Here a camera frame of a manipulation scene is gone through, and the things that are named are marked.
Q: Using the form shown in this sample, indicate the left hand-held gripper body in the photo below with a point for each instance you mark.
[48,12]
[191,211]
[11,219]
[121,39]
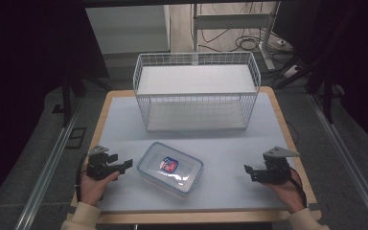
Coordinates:
[97,164]

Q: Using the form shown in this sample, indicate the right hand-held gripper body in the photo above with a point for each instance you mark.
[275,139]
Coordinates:
[275,167]

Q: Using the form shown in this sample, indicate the clear plastic container blue lid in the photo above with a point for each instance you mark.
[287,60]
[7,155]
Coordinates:
[170,168]

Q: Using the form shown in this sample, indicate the person's left hand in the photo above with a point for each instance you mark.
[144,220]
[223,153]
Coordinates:
[93,188]

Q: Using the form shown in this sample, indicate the person's right hand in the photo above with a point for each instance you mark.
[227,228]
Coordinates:
[288,193]

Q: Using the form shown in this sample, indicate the black stand leg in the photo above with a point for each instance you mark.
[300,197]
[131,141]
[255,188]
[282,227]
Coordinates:
[66,100]
[327,99]

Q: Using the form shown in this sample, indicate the white cabinet panel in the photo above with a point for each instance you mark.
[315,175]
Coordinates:
[127,30]

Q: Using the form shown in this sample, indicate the black floor bracket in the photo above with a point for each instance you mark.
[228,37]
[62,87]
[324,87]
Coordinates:
[76,137]

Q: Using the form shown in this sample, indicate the grey metal floor rail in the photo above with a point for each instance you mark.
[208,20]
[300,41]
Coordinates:
[351,159]
[46,172]

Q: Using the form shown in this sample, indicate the white metal desk frame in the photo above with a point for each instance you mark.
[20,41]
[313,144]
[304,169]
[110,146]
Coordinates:
[233,22]

